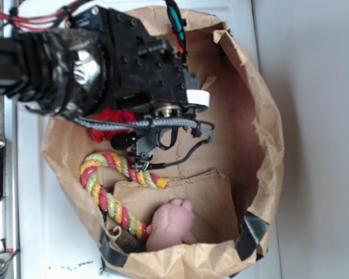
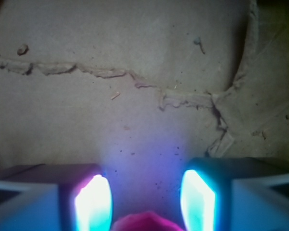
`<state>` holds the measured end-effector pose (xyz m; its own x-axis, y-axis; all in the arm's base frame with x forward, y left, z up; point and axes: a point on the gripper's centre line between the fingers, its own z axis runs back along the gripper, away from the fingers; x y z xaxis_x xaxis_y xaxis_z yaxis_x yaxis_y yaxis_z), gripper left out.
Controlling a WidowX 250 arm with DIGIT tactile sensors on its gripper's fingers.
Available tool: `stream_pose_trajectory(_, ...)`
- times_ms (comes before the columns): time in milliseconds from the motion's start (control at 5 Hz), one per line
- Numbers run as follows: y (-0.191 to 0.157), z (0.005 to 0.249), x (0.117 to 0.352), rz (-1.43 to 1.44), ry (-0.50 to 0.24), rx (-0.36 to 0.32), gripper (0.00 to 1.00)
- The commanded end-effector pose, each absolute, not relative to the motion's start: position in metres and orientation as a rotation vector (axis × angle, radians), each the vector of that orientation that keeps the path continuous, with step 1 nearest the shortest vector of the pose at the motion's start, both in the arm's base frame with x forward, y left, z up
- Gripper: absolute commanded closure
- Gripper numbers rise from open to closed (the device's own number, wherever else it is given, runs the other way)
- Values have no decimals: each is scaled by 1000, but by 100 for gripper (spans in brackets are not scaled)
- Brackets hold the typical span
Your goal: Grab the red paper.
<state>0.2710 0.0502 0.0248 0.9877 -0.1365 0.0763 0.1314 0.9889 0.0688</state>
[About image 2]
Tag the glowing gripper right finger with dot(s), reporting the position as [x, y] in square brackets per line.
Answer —
[235, 194]

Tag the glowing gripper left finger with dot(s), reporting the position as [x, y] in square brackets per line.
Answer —
[68, 197]

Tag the red paper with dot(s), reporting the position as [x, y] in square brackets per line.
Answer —
[145, 221]

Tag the brown paper bag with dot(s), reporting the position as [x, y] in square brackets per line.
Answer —
[142, 83]

